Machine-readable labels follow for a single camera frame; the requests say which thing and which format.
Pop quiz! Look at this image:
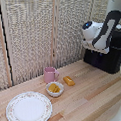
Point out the wooden post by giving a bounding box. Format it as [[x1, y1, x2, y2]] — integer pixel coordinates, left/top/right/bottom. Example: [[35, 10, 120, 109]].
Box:
[[0, 0, 13, 89]]

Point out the floral rimmed white plate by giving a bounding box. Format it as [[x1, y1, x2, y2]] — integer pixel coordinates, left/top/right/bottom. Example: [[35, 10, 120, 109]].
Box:
[[5, 91, 54, 121]]

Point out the yellow food piece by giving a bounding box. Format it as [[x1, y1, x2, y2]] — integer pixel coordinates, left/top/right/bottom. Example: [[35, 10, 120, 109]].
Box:
[[47, 82, 62, 94]]

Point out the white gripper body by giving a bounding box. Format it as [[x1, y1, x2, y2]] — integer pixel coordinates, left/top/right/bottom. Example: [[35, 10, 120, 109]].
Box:
[[82, 39, 110, 57]]

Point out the pink mug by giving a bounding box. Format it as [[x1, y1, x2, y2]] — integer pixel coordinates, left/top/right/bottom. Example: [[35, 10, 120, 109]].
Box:
[[43, 66, 60, 84]]

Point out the orange bread block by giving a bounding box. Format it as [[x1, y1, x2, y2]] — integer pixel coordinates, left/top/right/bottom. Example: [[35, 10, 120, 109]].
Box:
[[62, 75, 76, 87]]

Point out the small white bowl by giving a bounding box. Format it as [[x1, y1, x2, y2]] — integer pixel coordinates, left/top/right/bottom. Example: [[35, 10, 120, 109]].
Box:
[[45, 80, 65, 98]]

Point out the wide woven screen panel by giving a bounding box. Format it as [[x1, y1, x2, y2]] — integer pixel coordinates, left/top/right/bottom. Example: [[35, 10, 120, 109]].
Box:
[[0, 0, 59, 87]]

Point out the black air fryer drawer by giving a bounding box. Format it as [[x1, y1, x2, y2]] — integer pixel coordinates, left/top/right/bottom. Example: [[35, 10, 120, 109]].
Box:
[[83, 48, 113, 74]]

